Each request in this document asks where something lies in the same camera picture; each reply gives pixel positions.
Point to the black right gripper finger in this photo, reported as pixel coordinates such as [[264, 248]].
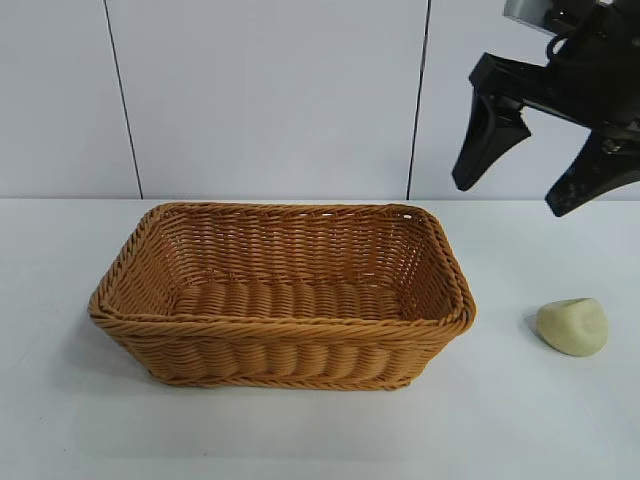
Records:
[[482, 150], [595, 175]]

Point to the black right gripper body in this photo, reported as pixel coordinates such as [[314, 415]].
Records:
[[590, 85]]

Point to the pale yellow egg yolk pastry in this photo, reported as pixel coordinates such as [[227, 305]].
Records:
[[572, 327]]

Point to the woven wicker basket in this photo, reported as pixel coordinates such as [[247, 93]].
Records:
[[280, 350]]

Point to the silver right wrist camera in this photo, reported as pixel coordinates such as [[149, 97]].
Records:
[[522, 10]]

